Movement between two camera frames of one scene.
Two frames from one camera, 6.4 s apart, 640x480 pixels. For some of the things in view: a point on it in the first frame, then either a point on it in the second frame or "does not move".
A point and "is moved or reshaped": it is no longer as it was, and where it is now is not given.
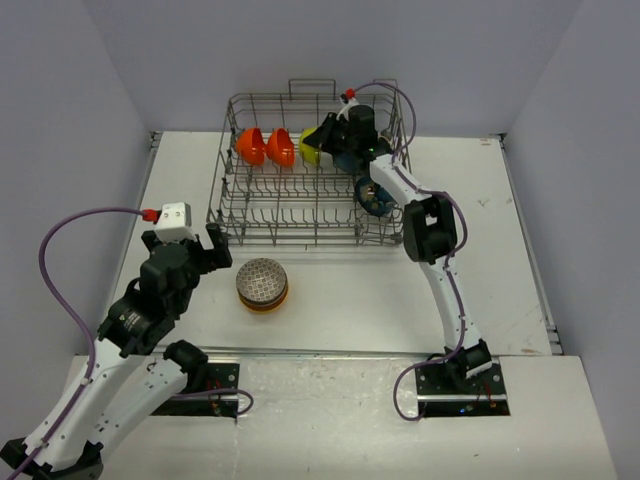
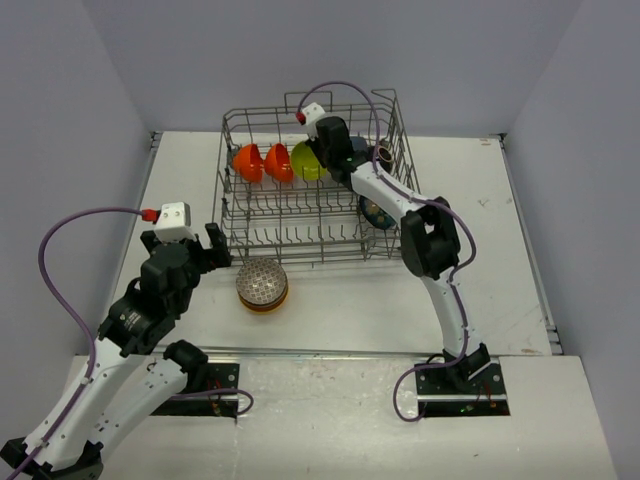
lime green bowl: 310,153 is moved or reshaped
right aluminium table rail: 530,247 does not move
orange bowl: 250,147 to 248,163
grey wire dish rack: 269,189 is moved or reshaped
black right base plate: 446,393 does not move
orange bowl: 280,148 to 278,165
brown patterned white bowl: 261,279 does not move
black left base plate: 208,377 does not move
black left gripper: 219,241 does not move
